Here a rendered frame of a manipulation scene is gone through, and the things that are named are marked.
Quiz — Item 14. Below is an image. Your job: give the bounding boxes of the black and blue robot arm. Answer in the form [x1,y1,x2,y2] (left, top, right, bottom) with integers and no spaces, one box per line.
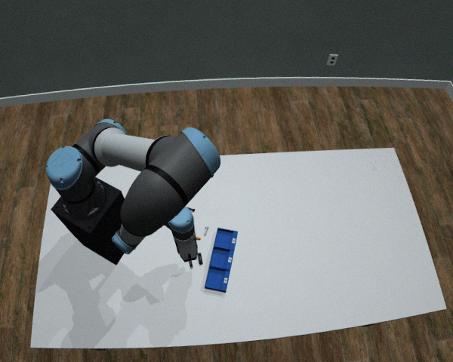
[46,119,220,254]

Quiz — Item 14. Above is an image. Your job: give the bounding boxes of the blue rack of bins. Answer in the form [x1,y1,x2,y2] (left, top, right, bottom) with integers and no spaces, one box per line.
[205,228,238,293]

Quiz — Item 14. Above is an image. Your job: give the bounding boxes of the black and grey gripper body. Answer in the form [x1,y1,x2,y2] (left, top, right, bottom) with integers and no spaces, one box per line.
[173,232,198,262]

